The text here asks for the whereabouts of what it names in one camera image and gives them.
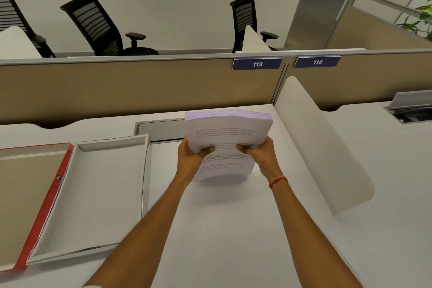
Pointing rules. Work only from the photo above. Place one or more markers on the person's left hand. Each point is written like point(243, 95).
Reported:
point(187, 163)

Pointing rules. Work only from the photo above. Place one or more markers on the person's right hand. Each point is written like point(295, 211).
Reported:
point(266, 159)

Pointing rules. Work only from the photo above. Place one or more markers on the white printed paper stack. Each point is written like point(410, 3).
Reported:
point(226, 125)

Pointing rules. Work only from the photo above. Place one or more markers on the white cardboard box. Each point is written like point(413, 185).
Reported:
point(94, 196)

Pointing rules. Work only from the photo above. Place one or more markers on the red box lid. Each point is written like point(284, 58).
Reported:
point(20, 196)

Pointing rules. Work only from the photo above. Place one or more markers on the person's right forearm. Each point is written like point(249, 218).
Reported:
point(310, 240)

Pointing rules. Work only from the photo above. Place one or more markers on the person's left forearm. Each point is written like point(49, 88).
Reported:
point(141, 237)

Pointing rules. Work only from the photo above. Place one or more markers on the white desk divider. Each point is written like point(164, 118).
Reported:
point(251, 43)
point(17, 44)
point(317, 142)

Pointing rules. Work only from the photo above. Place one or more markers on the blue desk number sign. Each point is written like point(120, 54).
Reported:
point(317, 62)
point(257, 64)

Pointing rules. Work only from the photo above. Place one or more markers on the wide beige partition panel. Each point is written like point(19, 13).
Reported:
point(118, 92)

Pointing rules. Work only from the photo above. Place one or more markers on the black office chair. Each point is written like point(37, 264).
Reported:
point(141, 51)
point(243, 1)
point(37, 41)

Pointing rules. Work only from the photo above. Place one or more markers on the glass topped beige partition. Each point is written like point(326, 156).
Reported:
point(371, 33)

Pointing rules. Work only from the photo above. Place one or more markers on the green potted plant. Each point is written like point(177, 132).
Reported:
point(423, 16)

